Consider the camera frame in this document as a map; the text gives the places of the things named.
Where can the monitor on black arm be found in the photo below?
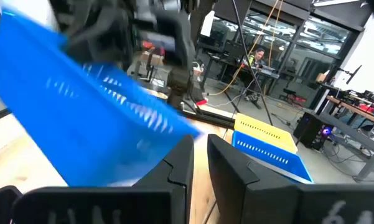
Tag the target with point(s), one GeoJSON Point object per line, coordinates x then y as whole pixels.
{"type": "Point", "coordinates": [354, 74]}

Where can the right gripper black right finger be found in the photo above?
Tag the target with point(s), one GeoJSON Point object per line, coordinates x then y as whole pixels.
{"type": "Point", "coordinates": [267, 205]}

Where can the black plastic slotted basket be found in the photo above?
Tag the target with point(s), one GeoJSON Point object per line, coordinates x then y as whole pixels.
{"type": "Point", "coordinates": [0, 202]}

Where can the black aluminium rig frame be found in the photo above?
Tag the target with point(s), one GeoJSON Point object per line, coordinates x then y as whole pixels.
{"type": "Point", "coordinates": [205, 117]}

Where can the yellow plastic slotted basket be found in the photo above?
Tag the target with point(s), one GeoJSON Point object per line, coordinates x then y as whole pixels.
{"type": "Point", "coordinates": [267, 130]}

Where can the blue plastic slotted basket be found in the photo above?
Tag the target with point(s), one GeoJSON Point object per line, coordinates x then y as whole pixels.
{"type": "Point", "coordinates": [81, 124]}
{"type": "Point", "coordinates": [267, 152]}

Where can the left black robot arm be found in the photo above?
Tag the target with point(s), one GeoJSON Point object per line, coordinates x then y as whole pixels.
{"type": "Point", "coordinates": [177, 59]}

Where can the brown cardboard box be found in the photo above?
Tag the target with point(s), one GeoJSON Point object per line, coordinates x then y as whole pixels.
{"type": "Point", "coordinates": [321, 77]}

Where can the small red tool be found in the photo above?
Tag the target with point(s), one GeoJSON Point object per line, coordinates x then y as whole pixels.
{"type": "Point", "coordinates": [202, 102]}

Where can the black office desk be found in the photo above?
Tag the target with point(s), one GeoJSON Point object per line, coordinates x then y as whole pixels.
{"type": "Point", "coordinates": [224, 62]}

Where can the grey metal wood-top desk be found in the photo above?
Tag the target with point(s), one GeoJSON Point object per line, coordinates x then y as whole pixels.
{"type": "Point", "coordinates": [373, 165]}

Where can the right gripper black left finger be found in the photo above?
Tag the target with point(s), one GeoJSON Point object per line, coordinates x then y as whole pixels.
{"type": "Point", "coordinates": [112, 205]}

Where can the person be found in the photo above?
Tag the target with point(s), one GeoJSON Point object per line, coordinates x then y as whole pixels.
{"type": "Point", "coordinates": [259, 56]}

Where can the grey laptop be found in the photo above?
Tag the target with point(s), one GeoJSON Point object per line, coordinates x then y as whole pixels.
{"type": "Point", "coordinates": [269, 72]}

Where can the white paper sheet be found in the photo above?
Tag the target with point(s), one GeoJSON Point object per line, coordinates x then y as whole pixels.
{"type": "Point", "coordinates": [208, 23]}

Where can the black computer tower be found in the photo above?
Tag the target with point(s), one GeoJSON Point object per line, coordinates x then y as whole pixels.
{"type": "Point", "coordinates": [308, 127]}

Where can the black stool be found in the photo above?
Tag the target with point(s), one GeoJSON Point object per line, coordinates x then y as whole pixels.
{"type": "Point", "coordinates": [294, 92]}

